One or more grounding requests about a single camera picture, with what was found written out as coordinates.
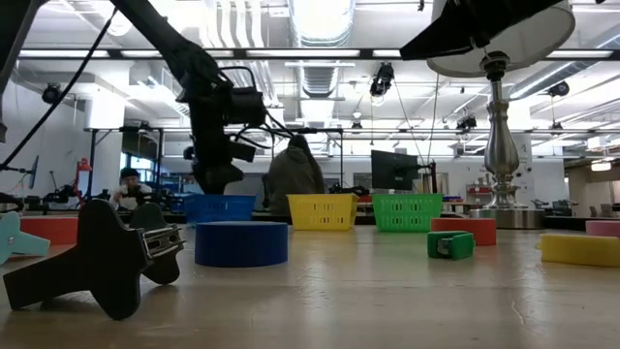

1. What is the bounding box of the teal staple remover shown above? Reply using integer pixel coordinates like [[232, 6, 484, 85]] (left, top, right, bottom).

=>
[[0, 210, 51, 266]]

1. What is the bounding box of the black computer monitor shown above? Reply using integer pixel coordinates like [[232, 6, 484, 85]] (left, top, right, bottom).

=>
[[370, 148, 438, 194]]

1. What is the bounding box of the pink tape roll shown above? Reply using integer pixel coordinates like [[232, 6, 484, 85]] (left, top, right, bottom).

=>
[[584, 219, 620, 238]]

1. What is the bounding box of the red tape roll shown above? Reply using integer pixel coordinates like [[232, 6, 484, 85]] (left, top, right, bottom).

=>
[[18, 216, 79, 246], [430, 216, 498, 247]]

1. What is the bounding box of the black overhead camera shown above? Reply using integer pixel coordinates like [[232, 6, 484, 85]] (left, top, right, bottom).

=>
[[369, 62, 395, 99]]

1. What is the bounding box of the yellow stapler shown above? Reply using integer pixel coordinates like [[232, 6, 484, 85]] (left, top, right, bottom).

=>
[[536, 233, 620, 269]]

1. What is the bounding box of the silver lamp with white shade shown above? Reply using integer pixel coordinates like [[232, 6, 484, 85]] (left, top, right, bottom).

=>
[[425, 0, 577, 230]]

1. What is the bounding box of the green plastic basket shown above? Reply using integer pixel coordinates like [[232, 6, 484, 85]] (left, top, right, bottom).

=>
[[371, 193, 445, 234]]

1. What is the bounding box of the red stand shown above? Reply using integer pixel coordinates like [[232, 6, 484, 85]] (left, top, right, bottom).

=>
[[72, 157, 94, 205]]

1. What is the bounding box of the green staple remover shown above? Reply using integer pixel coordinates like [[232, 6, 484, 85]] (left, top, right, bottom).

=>
[[426, 230, 477, 261]]

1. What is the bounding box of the yellow plastic basket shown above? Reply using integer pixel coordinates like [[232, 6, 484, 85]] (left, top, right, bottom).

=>
[[286, 193, 360, 232]]

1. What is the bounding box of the black staple remover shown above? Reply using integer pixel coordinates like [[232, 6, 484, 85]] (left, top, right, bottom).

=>
[[2, 198, 186, 322]]

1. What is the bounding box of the black ceiling spotlight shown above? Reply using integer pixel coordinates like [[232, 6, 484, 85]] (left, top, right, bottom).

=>
[[41, 82, 64, 106], [548, 79, 572, 99]]

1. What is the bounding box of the seated person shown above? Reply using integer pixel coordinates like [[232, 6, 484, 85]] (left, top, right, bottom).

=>
[[108, 166, 154, 212]]

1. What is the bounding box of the blue tape roll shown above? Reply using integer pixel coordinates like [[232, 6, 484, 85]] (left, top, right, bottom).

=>
[[194, 220, 290, 269]]

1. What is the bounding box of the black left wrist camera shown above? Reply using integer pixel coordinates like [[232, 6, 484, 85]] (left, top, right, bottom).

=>
[[222, 86, 268, 127]]

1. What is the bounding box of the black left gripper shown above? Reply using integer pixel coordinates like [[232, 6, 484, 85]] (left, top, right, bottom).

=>
[[189, 89, 257, 195]]

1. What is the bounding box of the black overhead frame bar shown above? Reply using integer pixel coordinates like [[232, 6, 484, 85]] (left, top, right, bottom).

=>
[[16, 48, 620, 61]]

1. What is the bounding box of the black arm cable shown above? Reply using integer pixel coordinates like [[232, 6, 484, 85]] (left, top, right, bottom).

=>
[[0, 7, 118, 170]]

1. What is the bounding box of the blue plastic basket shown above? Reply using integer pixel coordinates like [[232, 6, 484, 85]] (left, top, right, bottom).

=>
[[183, 193, 258, 227]]

